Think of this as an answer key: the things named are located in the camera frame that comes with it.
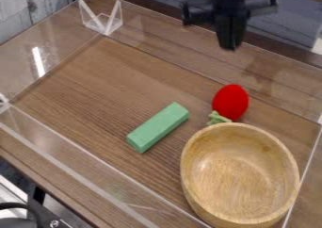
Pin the clear acrylic corner bracket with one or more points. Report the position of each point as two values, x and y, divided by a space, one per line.
104 24

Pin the grey sofa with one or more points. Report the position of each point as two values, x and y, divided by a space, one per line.
297 21

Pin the green rectangular block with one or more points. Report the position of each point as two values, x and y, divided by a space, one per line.
158 127

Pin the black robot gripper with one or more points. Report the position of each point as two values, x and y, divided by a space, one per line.
230 25

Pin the clear acrylic tray wall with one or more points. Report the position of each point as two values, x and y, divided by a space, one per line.
78 90

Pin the wooden bowl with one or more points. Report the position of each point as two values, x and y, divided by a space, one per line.
239 176

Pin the red plush strawberry toy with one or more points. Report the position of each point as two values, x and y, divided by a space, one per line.
229 104

